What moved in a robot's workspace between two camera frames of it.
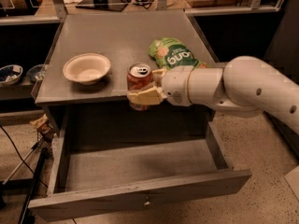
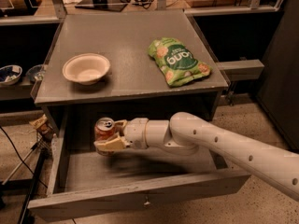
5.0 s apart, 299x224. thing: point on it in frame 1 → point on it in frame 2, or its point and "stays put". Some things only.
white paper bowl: (86, 68) stays put
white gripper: (176, 85) → (135, 133)
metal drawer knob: (147, 202) stays put
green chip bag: (170, 51) stays put
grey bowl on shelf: (36, 72) stays put
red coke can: (138, 77) → (104, 131)
